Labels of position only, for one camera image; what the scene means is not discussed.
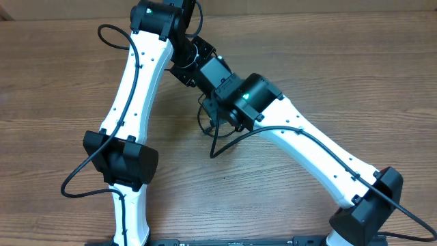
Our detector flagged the black usb cable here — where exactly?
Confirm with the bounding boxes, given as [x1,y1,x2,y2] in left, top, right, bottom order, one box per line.
[197,95,240,139]

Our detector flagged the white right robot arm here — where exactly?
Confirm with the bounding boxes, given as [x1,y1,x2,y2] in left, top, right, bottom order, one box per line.
[196,57,403,245]

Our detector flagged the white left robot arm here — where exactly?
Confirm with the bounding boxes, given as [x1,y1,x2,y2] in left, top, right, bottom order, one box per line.
[83,1,201,245]

